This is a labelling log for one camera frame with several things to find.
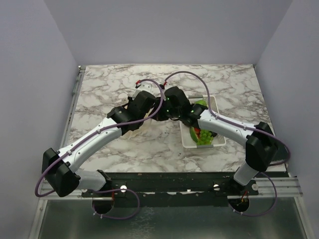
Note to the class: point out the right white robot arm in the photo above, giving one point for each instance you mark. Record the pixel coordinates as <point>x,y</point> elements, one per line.
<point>258,140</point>

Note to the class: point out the black foam pad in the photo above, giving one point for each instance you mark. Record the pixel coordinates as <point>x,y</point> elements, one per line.
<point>280,156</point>

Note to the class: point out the clear zip top bag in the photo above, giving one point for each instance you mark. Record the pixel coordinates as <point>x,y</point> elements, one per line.
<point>134,118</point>

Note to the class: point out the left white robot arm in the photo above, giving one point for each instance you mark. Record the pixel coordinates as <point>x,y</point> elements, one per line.
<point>61,168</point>

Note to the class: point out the watermelon slice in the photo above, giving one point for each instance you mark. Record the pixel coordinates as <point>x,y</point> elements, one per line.
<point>194,136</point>

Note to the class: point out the aluminium rail frame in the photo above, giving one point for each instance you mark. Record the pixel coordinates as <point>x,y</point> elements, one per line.
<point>238,206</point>

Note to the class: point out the red strawberry pile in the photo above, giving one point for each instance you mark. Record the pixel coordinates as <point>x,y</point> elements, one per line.
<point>197,130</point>

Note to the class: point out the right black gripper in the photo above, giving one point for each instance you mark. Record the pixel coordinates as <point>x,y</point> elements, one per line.
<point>159,116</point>

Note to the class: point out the green grape bunch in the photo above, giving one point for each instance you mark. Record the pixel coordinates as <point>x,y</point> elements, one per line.
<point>205,137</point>

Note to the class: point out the white plastic basket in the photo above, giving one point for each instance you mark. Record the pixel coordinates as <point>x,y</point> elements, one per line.
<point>187,142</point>

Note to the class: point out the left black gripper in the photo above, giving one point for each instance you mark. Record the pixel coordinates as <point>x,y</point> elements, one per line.
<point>130,101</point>

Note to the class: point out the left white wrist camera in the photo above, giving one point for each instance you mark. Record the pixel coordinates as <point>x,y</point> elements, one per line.
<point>143,86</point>

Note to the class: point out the green lime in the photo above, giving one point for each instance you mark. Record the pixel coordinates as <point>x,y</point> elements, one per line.
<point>201,102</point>

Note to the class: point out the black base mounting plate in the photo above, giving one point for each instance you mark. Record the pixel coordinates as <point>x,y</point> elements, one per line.
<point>185,189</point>

